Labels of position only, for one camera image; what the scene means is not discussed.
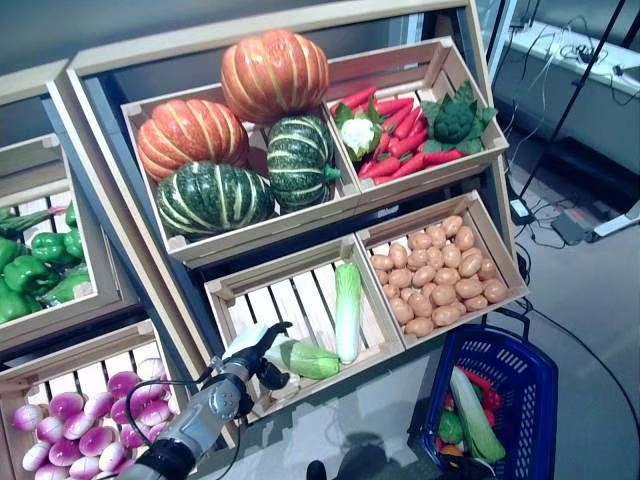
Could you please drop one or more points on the purple white onion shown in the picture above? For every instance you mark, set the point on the purple white onion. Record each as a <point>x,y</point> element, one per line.
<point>65,451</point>
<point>84,467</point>
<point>50,429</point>
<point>36,456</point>
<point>66,404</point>
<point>27,417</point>
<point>99,404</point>
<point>50,472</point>
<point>96,441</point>
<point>131,436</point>
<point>124,382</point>
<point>112,456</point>
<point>154,412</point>
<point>78,425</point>
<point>120,410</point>
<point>150,369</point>

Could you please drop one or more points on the short napa cabbage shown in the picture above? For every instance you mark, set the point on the short napa cabbage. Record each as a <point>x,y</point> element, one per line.
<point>310,360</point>

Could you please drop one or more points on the green cucumber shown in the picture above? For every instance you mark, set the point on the green cucumber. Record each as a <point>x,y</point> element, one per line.
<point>25,221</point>

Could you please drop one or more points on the large green striped pumpkin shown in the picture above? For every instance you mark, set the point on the large green striped pumpkin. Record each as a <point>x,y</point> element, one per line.
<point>210,200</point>

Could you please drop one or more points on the wooden crate with purple onions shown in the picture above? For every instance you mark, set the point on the wooden crate with purple onions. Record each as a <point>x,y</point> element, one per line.
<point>90,345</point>

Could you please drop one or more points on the red carrot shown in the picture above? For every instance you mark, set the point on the red carrot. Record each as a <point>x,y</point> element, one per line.
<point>381,168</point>
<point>409,165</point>
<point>440,156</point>
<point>395,106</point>
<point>410,125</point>
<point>357,97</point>
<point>407,144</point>
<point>399,119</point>
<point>383,145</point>

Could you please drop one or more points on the red bell pepper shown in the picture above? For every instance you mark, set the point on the red bell pepper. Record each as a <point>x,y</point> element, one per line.
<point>492,397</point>

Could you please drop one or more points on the large orange pumpkin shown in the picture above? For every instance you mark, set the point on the large orange pumpkin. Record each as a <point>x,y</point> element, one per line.
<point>275,75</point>

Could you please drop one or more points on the white desk foot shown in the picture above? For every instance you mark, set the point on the white desk foot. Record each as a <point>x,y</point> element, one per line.
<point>617,223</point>

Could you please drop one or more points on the brown potato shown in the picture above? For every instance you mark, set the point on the brown potato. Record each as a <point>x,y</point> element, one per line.
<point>434,257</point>
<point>401,310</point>
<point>464,238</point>
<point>436,234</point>
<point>420,241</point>
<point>446,276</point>
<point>428,289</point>
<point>424,275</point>
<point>468,287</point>
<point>417,258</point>
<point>419,326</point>
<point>445,315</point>
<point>419,304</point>
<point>398,255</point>
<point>470,264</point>
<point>382,262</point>
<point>400,277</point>
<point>443,295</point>
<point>451,256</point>
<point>494,290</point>
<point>486,270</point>
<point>475,302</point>
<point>390,291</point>
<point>452,225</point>

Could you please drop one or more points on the long napa cabbage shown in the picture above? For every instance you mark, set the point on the long napa cabbage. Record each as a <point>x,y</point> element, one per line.
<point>347,310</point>

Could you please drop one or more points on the white long bench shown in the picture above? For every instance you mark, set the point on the white long bench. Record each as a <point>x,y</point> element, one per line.
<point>550,85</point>

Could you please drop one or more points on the large wooden display shelf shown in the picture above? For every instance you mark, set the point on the large wooden display shelf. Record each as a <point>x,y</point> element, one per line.
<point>200,37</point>

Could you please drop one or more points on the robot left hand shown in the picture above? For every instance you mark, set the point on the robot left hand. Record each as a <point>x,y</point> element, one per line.
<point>250,345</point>

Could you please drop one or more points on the flat orange pumpkin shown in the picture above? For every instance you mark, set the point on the flat orange pumpkin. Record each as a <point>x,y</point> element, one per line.
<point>190,132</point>

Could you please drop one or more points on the black tripod stand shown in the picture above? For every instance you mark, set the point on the black tripod stand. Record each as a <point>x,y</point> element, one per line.
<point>575,90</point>

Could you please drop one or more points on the wooden crate with green peppers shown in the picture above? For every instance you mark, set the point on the wooden crate with green peppers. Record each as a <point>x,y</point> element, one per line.
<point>105,280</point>
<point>30,80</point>

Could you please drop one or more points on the blue plastic shopping basket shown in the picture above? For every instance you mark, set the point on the blue plastic shopping basket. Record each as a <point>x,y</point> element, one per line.
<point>530,395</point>

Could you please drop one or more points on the dark shelf price label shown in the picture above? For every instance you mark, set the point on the dark shelf price label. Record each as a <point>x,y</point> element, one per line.
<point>387,212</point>

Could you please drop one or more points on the small green striped pumpkin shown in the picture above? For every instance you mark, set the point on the small green striped pumpkin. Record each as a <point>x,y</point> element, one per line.
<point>300,160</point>

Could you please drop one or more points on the small orange vegetable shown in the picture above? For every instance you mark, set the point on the small orange vegetable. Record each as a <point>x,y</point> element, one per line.
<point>451,449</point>

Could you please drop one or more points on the grey floor box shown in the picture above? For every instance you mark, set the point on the grey floor box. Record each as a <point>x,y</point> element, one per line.
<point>575,226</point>

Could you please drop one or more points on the white cauliflower with leaves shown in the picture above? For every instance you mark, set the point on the white cauliflower with leaves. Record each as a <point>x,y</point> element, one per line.
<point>357,132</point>

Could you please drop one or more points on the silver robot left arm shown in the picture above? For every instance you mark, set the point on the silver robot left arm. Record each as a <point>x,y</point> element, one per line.
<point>200,422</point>

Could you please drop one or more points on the green broccoli with leaves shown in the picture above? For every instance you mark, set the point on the green broccoli with leaves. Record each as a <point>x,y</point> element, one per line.
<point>452,120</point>

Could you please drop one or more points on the wooden crate with pumpkins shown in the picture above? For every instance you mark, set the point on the wooden crate with pumpkins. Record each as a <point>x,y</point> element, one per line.
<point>260,227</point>

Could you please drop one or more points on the black power adapter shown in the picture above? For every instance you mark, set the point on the black power adapter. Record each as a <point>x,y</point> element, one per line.
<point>521,211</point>

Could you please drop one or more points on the napa cabbage with yellow tip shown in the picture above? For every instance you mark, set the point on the napa cabbage with yellow tip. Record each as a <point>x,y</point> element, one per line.
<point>472,410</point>

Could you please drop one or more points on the wooden crate with carrots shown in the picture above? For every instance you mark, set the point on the wooden crate with carrots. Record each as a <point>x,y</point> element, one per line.
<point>380,60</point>

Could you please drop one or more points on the small green bell pepper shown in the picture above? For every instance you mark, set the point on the small green bell pepper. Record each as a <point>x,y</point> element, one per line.
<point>450,426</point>

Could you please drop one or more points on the wooden crate with potatoes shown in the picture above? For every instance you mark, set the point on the wooden crate with potatoes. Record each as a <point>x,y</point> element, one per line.
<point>495,235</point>

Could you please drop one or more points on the wooden crate with cabbages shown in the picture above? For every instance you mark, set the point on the wooden crate with cabbages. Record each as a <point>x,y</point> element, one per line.
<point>300,295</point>

